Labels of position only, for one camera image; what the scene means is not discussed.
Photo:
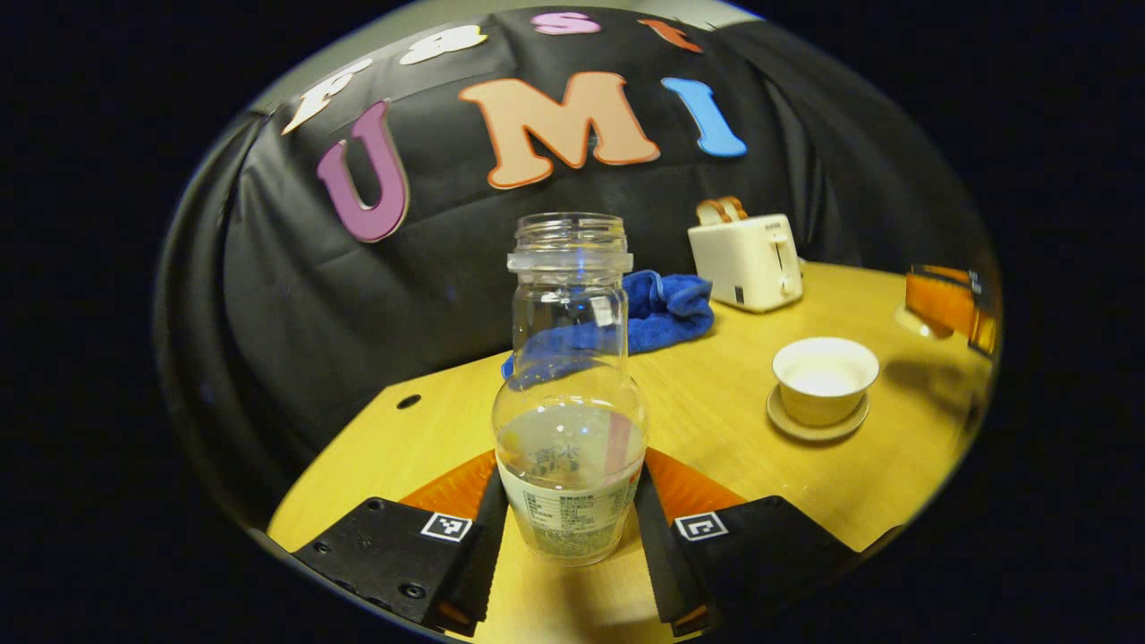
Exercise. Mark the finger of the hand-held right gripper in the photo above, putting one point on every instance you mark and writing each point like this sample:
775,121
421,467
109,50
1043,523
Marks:
984,326
939,295

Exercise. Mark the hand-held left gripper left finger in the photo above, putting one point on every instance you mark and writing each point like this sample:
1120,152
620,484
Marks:
483,555

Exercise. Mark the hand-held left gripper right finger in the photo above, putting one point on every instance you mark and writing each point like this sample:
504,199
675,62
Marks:
657,563

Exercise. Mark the cream ceramic teacup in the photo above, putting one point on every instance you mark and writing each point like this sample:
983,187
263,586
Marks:
823,389

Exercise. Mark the clear plastic water bottle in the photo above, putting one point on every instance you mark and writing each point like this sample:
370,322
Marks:
568,429

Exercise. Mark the cream toaster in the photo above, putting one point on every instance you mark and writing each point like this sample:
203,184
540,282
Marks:
747,264

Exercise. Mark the bread slice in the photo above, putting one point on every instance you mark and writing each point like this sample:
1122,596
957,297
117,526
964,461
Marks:
709,213
735,207

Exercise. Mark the blue towel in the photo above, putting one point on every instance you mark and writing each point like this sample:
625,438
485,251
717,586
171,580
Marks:
666,313

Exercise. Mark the black backdrop cloth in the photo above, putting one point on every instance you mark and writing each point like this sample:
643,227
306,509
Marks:
358,295

